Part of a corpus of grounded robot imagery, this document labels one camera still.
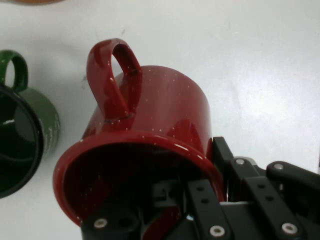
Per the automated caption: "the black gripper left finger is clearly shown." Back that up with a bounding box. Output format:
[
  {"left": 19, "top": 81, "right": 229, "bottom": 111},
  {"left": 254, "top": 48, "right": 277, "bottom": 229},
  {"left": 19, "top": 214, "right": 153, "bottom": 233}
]
[{"left": 81, "top": 178, "right": 235, "bottom": 240}]

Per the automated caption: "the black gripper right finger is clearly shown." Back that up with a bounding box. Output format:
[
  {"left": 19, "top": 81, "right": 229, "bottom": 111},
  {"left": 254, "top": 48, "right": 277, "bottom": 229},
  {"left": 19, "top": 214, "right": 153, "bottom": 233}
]
[{"left": 212, "top": 136, "right": 320, "bottom": 240}]

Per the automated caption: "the red enamel mug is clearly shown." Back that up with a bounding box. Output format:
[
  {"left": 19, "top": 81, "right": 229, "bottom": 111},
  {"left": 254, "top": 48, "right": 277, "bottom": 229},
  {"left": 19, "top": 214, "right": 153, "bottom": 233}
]
[{"left": 52, "top": 37, "right": 226, "bottom": 229}]

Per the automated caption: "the dark green enamel mug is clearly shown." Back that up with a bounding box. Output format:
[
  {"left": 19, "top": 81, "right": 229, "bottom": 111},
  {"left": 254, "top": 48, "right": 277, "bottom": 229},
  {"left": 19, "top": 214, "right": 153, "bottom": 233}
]
[{"left": 0, "top": 49, "right": 62, "bottom": 200}]

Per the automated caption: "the brown wooden mug tree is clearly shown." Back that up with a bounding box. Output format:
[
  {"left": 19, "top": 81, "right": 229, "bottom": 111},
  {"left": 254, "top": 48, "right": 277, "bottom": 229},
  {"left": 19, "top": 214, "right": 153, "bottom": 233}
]
[{"left": 9, "top": 0, "right": 66, "bottom": 6}]

